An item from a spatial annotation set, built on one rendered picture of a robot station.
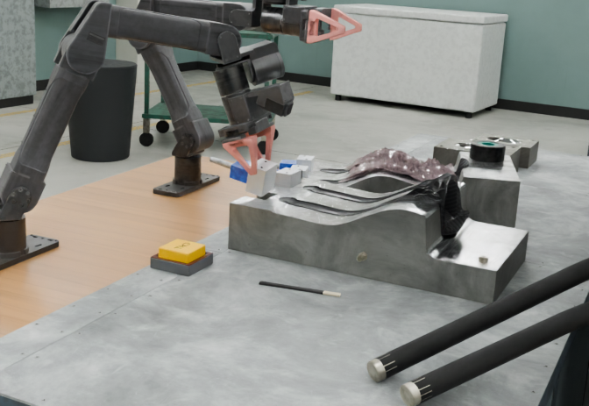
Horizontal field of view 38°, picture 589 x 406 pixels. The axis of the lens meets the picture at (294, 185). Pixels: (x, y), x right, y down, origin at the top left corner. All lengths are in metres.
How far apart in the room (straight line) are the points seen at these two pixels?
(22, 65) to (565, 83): 5.02
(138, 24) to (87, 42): 0.10
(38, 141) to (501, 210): 0.94
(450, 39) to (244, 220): 6.68
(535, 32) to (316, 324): 7.64
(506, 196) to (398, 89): 6.57
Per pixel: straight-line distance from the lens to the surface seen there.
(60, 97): 1.52
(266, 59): 1.62
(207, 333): 1.28
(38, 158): 1.54
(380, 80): 8.46
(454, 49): 8.17
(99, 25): 1.50
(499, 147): 2.01
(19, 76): 7.80
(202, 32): 1.56
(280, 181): 1.73
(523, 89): 8.90
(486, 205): 1.86
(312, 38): 1.80
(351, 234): 1.51
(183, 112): 2.00
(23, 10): 7.78
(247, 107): 1.58
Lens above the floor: 1.33
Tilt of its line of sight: 14 degrees down
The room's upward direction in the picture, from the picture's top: 3 degrees clockwise
